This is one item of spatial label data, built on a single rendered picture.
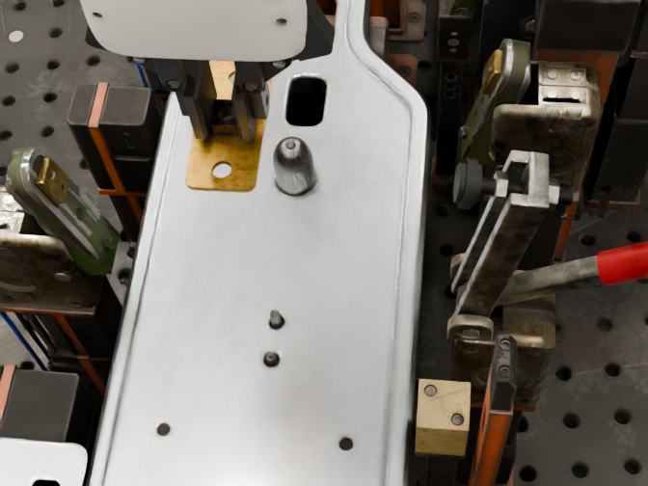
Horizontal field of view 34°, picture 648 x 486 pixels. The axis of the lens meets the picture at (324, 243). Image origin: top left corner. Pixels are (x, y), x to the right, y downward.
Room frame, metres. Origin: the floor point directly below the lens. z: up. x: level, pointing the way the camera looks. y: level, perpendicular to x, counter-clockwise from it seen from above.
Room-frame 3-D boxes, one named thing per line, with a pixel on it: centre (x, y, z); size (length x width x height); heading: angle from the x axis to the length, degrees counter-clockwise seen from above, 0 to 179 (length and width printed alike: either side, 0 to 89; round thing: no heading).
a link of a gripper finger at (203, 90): (0.35, 0.07, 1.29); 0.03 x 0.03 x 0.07; 78
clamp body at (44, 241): (0.44, 0.23, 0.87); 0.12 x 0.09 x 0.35; 78
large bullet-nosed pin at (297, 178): (0.46, 0.02, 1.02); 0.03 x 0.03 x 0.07
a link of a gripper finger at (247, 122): (0.34, 0.02, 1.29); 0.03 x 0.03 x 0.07; 78
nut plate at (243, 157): (0.34, 0.04, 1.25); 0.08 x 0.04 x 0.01; 168
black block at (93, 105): (0.57, 0.17, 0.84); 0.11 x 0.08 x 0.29; 78
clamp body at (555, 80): (0.47, -0.18, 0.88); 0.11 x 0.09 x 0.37; 78
